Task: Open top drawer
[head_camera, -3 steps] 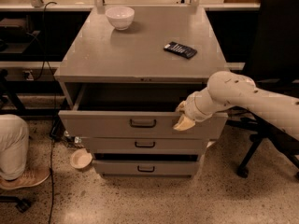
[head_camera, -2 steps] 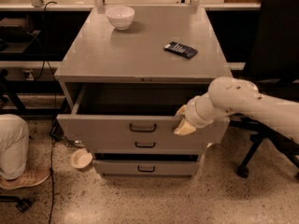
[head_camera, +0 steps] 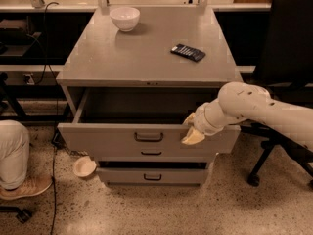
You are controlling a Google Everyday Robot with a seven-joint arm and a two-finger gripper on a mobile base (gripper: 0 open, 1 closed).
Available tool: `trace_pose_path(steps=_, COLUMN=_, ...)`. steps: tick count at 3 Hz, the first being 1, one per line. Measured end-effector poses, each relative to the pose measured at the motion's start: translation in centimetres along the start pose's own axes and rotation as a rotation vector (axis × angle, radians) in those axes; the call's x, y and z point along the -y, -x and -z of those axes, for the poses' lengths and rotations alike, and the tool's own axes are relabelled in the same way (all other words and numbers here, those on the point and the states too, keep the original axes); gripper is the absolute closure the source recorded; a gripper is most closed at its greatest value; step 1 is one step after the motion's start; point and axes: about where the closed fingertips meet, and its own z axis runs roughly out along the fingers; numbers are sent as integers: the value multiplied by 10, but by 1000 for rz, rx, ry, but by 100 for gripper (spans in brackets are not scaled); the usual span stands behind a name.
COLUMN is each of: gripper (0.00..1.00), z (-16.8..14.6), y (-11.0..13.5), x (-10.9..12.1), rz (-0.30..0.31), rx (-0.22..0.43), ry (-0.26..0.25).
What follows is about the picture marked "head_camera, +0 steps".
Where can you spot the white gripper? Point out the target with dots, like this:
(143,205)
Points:
(201,118)

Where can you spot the grey top drawer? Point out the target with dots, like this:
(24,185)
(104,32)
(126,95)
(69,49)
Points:
(109,120)

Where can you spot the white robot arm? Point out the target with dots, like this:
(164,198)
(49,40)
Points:
(237,102)

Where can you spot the grey metal drawer cabinet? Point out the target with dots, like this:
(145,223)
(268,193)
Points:
(130,92)

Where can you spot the dark blue snack packet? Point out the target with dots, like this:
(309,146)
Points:
(188,52)

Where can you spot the black office chair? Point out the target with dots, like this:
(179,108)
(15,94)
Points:
(287,56)

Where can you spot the small bowl on floor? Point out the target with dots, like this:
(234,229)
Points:
(84,167)

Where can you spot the white ceramic bowl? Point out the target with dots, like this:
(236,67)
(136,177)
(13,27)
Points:
(125,18)

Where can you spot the tan sneaker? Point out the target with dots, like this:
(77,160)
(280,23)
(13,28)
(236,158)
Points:
(32,186)

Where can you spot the beige trouser leg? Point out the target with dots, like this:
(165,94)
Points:
(14,153)

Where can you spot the black chair base caster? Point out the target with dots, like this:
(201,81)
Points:
(21,215)

